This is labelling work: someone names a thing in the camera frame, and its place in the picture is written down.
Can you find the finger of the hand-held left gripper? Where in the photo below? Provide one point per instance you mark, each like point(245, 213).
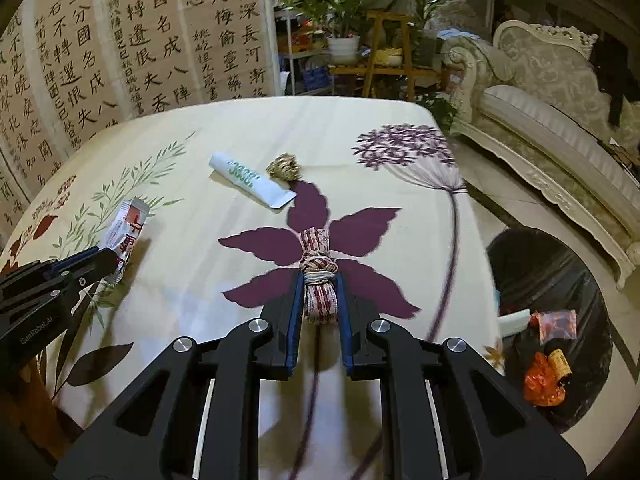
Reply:
point(97, 266)
point(67, 262)

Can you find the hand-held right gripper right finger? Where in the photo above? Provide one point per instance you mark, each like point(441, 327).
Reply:
point(344, 325)

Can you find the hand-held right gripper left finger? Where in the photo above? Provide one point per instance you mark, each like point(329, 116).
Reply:
point(296, 320)

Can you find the red and white sachet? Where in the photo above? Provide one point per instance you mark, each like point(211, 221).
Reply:
point(125, 230)

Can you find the checked cloth bundle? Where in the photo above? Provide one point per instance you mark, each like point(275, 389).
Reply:
point(315, 250)

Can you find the orange plastic bag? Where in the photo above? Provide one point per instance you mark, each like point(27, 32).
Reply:
point(540, 380)

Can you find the black lined trash bin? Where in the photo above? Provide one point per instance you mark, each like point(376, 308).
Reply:
point(550, 270)

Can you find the floral print table sheet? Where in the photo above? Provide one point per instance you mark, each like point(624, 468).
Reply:
point(210, 200)

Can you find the brown twine ball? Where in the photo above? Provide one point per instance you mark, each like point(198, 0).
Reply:
point(283, 166)

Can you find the white toothpaste tube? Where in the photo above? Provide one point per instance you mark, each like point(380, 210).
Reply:
point(240, 172)

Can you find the white plastic piece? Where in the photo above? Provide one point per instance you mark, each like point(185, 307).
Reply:
point(515, 322)

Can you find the red snack packet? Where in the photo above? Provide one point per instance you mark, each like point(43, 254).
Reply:
point(555, 325)

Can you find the yellow wrapper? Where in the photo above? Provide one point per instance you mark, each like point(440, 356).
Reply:
point(559, 362)

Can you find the calligraphy folding screen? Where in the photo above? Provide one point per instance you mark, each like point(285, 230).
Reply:
point(125, 35)

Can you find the small leafy floor plant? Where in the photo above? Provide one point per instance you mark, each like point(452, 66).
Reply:
point(440, 110)

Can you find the white metal storage rack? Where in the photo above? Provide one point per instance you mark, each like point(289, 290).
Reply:
point(287, 60)

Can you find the yellow planter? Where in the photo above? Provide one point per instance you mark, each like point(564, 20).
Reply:
point(389, 57)

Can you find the plant in white pot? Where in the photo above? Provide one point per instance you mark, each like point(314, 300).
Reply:
point(344, 50)

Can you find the cream ornate sofa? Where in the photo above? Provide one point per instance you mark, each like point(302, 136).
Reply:
point(540, 125)

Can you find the wooden plant stand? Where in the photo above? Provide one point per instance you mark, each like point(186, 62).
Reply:
point(385, 17)

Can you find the cream ornate armchair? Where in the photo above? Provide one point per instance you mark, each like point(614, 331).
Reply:
point(457, 15)

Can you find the black clothing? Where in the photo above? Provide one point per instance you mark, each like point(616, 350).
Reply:
point(607, 75)

